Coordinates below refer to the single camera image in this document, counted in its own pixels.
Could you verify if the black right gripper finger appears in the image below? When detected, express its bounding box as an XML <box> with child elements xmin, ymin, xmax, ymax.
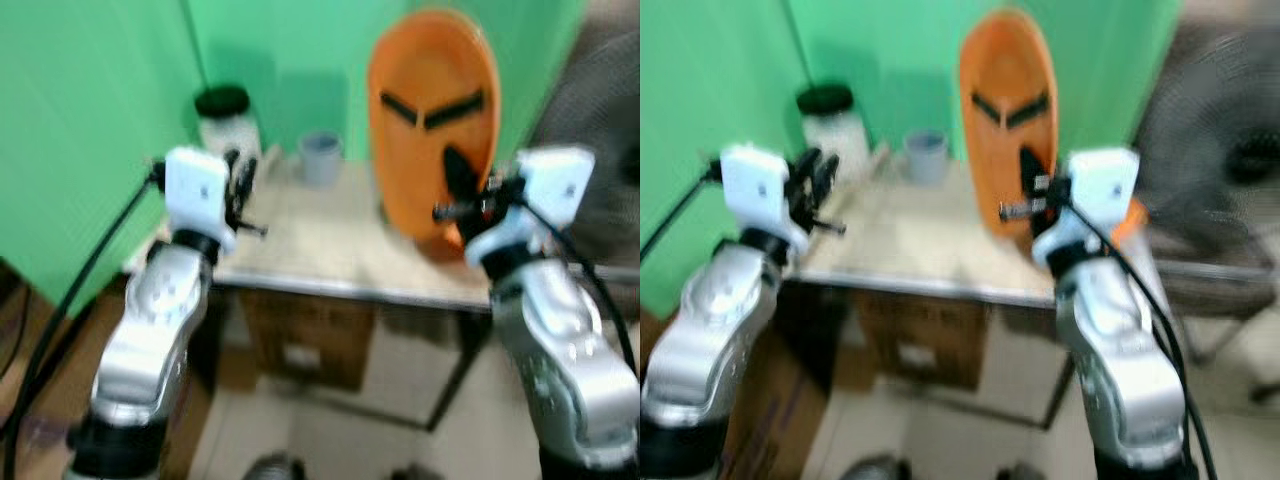
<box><xmin>442</xmin><ymin>146</ymin><xmax>481</xmax><ymax>213</ymax></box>
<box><xmin>1017</xmin><ymin>145</ymin><xmax>1053</xmax><ymax>201</ymax></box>

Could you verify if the white-filled jar with black lid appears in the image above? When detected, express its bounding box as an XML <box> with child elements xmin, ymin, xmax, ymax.
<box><xmin>796</xmin><ymin>84</ymin><xmax>869</xmax><ymax>171</ymax></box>
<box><xmin>193</xmin><ymin>85</ymin><xmax>263</xmax><ymax>167</ymax></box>

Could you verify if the black strip on plate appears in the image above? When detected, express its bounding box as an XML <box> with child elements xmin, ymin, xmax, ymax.
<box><xmin>1007</xmin><ymin>91</ymin><xmax>1050</xmax><ymax>130</ymax></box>
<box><xmin>424</xmin><ymin>89</ymin><xmax>487</xmax><ymax>132</ymax></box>
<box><xmin>971</xmin><ymin>91</ymin><xmax>1007</xmax><ymax>127</ymax></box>
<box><xmin>380</xmin><ymin>91</ymin><xmax>420</xmax><ymax>127</ymax></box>

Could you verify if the grey mug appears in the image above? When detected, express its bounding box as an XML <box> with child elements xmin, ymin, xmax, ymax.
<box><xmin>905</xmin><ymin>130</ymin><xmax>949</xmax><ymax>185</ymax></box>
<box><xmin>299</xmin><ymin>130</ymin><xmax>344</xmax><ymax>187</ymax></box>

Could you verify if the green backdrop panel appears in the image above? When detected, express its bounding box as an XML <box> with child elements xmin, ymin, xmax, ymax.
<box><xmin>185</xmin><ymin>0</ymin><xmax>586</xmax><ymax>169</ymax></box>
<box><xmin>785</xmin><ymin>0</ymin><xmax>1183</xmax><ymax>163</ymax></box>
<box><xmin>640</xmin><ymin>0</ymin><xmax>801</xmax><ymax>316</ymax></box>
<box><xmin>0</xmin><ymin>0</ymin><xmax>201</xmax><ymax>316</ymax></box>

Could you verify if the black standing fan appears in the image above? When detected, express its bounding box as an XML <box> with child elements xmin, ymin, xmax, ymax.
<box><xmin>528</xmin><ymin>28</ymin><xmax>641</xmax><ymax>263</ymax></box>
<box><xmin>1133</xmin><ymin>22</ymin><xmax>1280</xmax><ymax>253</ymax></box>

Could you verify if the plain brown cardboard box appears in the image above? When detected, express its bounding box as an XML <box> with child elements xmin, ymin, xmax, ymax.
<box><xmin>240</xmin><ymin>290</ymin><xmax>376</xmax><ymax>393</ymax></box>
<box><xmin>855</xmin><ymin>290</ymin><xmax>986</xmax><ymax>393</ymax></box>

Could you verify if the grey robot left foot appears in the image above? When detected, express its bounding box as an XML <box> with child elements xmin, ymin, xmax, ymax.
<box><xmin>845</xmin><ymin>455</ymin><xmax>911</xmax><ymax>480</ymax></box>
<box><xmin>245</xmin><ymin>452</ymin><xmax>306</xmax><ymax>480</ymax></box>

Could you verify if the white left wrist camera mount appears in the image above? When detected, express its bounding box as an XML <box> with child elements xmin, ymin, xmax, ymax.
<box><xmin>162</xmin><ymin>146</ymin><xmax>239</xmax><ymax>253</ymax></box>
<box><xmin>720</xmin><ymin>144</ymin><xmax>811</xmax><ymax>253</ymax></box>

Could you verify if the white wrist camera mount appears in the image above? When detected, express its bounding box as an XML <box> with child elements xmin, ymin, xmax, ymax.
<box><xmin>463</xmin><ymin>146</ymin><xmax>597</xmax><ymax>269</ymax></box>
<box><xmin>162</xmin><ymin>146</ymin><xmax>239</xmax><ymax>253</ymax></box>
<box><xmin>720</xmin><ymin>144</ymin><xmax>811</xmax><ymax>253</ymax></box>
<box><xmin>1030</xmin><ymin>147</ymin><xmax>1143</xmax><ymax>269</ymax></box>

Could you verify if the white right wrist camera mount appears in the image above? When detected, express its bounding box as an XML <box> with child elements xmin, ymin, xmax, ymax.
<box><xmin>463</xmin><ymin>146</ymin><xmax>597</xmax><ymax>269</ymax></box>
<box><xmin>1030</xmin><ymin>147</ymin><xmax>1143</xmax><ymax>269</ymax></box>

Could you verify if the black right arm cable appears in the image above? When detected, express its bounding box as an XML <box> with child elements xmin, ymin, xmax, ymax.
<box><xmin>518</xmin><ymin>195</ymin><xmax>641</xmax><ymax>383</ymax></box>
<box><xmin>1063</xmin><ymin>198</ymin><xmax>1217</xmax><ymax>480</ymax></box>

